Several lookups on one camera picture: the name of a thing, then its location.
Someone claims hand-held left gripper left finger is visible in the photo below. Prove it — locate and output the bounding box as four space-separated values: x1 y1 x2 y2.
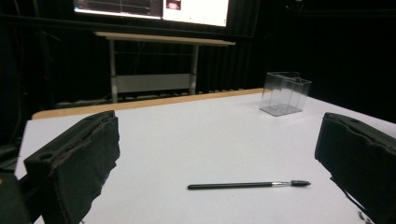
23 109 121 224

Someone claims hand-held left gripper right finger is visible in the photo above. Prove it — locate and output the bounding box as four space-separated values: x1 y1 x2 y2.
314 112 396 224

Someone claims clear plastic organizer box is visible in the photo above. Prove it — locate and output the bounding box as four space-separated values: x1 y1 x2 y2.
259 71 313 118

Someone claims black makeup brush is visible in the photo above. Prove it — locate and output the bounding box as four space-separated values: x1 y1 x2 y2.
187 179 312 191

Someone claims computer monitor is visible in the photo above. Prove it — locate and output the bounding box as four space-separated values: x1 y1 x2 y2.
73 0 231 28

